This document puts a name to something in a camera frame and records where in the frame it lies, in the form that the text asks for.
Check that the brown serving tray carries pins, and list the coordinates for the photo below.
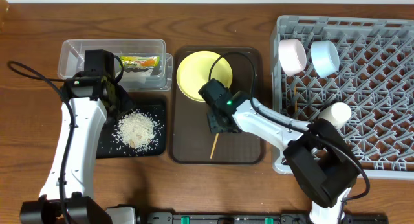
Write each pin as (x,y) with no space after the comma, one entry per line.
(191,138)

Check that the white tissue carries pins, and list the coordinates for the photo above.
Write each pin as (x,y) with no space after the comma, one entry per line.
(137,76)

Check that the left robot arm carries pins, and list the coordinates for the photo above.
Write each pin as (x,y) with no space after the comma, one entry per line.
(67,194)

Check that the grey dishwasher rack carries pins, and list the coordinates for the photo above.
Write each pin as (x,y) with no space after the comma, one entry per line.
(375,79)

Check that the green snack wrapper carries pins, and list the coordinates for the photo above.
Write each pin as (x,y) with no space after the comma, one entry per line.
(140,62)

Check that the light blue bowl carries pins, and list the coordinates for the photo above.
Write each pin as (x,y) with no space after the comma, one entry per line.
(325,58)

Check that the clear plastic bin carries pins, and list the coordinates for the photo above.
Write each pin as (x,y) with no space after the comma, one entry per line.
(72,59)

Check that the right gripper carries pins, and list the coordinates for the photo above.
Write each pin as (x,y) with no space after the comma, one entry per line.
(214,127)

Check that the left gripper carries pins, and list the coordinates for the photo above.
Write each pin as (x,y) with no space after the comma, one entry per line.
(121,105)

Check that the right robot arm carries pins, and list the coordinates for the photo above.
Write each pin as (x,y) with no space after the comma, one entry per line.
(321,162)

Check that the yellow plate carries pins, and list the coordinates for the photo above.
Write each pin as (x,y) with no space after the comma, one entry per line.
(193,73)

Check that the black waste tray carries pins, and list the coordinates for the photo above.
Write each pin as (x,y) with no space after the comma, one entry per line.
(108,148)

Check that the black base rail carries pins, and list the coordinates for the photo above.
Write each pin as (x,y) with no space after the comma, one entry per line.
(129,214)

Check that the rice leftovers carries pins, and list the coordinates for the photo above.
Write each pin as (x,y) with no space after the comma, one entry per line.
(139,131)

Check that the wooden chopstick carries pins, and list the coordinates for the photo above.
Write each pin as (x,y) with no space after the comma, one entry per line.
(214,145)
(295,99)

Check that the white cup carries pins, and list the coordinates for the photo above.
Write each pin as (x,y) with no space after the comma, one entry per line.
(337,114)

